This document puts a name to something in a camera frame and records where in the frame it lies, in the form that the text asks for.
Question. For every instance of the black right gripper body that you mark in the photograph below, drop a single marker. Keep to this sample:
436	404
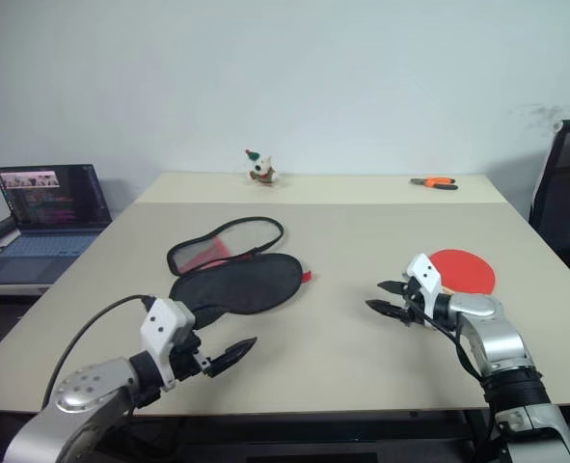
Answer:
412	304

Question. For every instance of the red ping pong paddle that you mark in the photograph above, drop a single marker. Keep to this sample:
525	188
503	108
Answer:
468	270

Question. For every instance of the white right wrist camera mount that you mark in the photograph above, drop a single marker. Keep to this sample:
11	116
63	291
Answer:
426	277

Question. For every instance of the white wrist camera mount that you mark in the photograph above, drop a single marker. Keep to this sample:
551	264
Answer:
161	328
426	277

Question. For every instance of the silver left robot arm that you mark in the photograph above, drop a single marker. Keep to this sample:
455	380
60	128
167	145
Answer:
87	390

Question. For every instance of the black and red paddle case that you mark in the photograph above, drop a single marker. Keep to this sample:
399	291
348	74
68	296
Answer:
241	284

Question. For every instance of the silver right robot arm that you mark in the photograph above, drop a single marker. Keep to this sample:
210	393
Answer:
501	337

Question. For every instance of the black office chair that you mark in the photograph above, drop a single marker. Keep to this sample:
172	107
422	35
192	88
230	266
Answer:
564	202

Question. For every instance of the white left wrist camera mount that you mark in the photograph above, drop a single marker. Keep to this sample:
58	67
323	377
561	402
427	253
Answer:
161	328

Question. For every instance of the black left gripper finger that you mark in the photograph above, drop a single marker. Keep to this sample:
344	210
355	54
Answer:
222	365
241	348

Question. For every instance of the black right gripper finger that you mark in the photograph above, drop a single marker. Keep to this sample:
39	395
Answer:
394	286
388	310

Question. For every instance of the open blue laptop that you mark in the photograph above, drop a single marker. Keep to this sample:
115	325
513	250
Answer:
48	226

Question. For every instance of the small white plush toy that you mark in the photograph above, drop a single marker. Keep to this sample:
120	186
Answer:
263	170

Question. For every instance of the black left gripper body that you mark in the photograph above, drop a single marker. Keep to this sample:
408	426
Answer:
188	359

